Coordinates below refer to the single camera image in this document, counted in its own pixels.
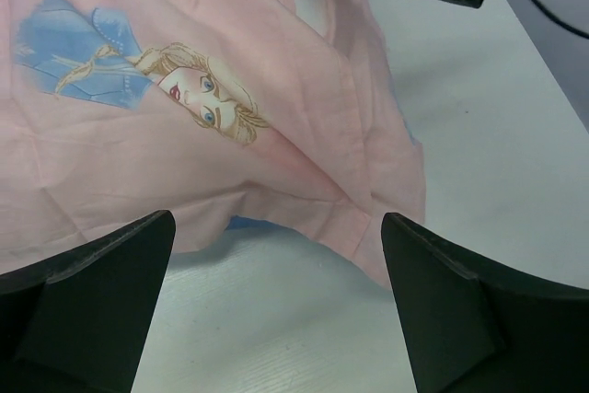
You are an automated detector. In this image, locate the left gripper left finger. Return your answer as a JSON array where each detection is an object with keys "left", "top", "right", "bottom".
[{"left": 1, "top": 211, "right": 176, "bottom": 392}]

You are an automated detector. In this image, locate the pink and blue Frozen pillowcase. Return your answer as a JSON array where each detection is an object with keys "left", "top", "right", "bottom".
[{"left": 1, "top": 0, "right": 425, "bottom": 286}]

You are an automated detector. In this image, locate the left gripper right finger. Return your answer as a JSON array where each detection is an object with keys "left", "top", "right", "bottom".
[{"left": 381, "top": 214, "right": 588, "bottom": 392}]

